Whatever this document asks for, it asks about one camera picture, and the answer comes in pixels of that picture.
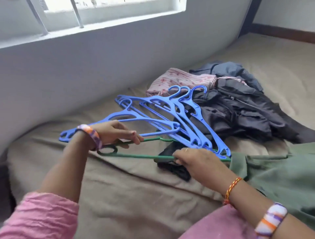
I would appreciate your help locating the person's right hand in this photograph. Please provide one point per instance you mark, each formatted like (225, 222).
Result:
(199, 165)

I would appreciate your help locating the grey button shirt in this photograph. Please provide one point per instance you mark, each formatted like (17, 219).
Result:
(280, 118)

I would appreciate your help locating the person's left hand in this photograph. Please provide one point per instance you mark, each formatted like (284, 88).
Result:
(111, 132)

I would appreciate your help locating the person's right forearm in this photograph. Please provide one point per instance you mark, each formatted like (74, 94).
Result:
(275, 207)

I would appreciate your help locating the pile of blue hangers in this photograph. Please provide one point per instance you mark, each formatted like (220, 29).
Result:
(147, 106)

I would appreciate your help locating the striped orange purple bangle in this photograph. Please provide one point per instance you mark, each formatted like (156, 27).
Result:
(93, 135)

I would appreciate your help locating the blue striped shirt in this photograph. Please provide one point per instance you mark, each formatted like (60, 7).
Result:
(231, 69)

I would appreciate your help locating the pink floral striped garment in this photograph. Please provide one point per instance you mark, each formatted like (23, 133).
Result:
(177, 80)

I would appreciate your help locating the olive green button shirt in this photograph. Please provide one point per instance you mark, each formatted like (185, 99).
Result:
(280, 182)

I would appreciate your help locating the person's left forearm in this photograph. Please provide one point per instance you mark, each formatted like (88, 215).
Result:
(66, 167)

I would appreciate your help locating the striped white purple bangle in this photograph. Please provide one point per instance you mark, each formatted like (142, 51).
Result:
(270, 219)

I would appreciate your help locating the white framed window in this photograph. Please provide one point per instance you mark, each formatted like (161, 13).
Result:
(98, 22)

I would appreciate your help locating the bed with beige sheet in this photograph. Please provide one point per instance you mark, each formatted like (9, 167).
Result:
(123, 197)

